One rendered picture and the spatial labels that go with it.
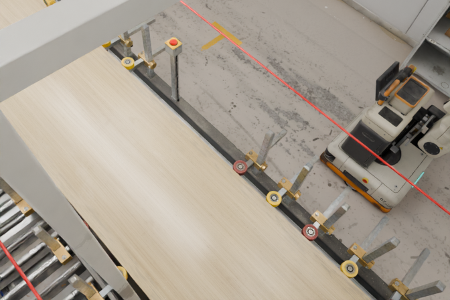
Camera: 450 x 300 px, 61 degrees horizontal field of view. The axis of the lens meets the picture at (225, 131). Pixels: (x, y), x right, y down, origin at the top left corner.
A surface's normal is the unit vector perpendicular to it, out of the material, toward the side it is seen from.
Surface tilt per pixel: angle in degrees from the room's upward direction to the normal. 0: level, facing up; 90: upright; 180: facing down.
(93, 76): 0
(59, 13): 0
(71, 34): 90
